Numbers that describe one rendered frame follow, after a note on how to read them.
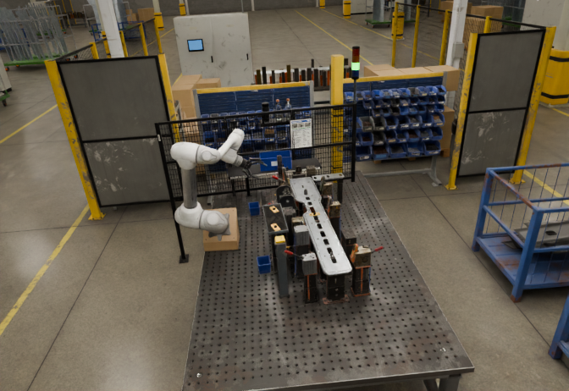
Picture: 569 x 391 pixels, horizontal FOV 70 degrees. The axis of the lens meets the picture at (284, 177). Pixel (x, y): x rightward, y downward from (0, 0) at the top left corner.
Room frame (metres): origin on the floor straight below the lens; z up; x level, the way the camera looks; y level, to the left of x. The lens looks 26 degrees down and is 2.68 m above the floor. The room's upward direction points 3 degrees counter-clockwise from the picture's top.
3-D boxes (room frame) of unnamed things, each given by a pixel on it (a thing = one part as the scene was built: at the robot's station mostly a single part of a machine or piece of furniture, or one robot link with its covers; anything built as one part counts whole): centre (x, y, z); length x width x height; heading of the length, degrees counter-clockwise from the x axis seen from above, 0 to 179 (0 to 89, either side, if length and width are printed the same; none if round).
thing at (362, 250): (2.15, -0.48, 0.88); 0.15 x 0.11 x 0.36; 97
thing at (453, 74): (6.14, -1.98, 0.68); 1.20 x 0.80 x 1.35; 95
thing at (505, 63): (4.83, -2.70, 1.00); 1.04 x 0.14 x 2.00; 93
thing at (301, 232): (2.36, -0.09, 0.90); 0.13 x 0.10 x 0.41; 97
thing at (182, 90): (7.47, 1.49, 0.52); 1.20 x 0.80 x 1.05; 0
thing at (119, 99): (4.60, 1.85, 1.00); 1.34 x 0.14 x 2.00; 93
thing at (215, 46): (9.66, 1.40, 1.22); 1.60 x 0.54 x 2.45; 93
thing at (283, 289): (2.18, 0.05, 0.92); 0.08 x 0.08 x 0.44; 7
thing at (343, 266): (2.69, -0.23, 1.00); 1.38 x 0.22 x 0.02; 7
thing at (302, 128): (3.73, -0.19, 1.30); 0.23 x 0.02 x 0.31; 97
